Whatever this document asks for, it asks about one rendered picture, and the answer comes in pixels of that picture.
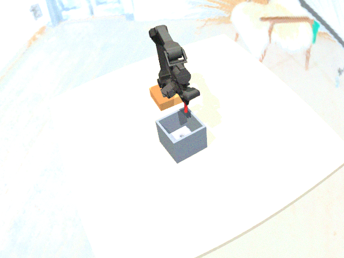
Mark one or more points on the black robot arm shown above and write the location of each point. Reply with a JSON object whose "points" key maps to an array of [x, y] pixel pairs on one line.
{"points": [[169, 52]]}

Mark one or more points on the white square plate with hole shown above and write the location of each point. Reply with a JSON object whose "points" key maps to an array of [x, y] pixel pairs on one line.
{"points": [[180, 133]]}

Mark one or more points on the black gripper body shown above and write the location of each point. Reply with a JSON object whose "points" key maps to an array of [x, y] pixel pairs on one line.
{"points": [[189, 93]]}

